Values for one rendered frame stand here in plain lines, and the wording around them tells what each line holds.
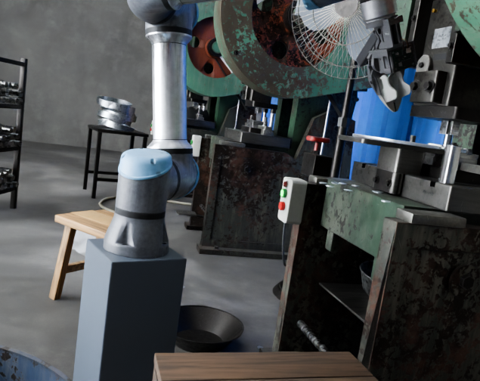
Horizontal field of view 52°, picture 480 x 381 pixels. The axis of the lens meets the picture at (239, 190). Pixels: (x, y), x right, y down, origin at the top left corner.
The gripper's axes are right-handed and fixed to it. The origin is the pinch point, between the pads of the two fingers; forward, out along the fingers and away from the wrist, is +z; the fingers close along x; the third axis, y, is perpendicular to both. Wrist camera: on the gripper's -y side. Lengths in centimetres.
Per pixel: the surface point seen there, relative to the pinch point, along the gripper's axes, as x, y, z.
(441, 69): 20.9, -7.0, -3.2
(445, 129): 20.0, -8.2, 12.7
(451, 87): 19.0, -2.2, 0.9
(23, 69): -93, -236, -46
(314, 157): -6.0, -37.5, 15.7
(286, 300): -29, -32, 55
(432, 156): 14.6, -8.4, 18.7
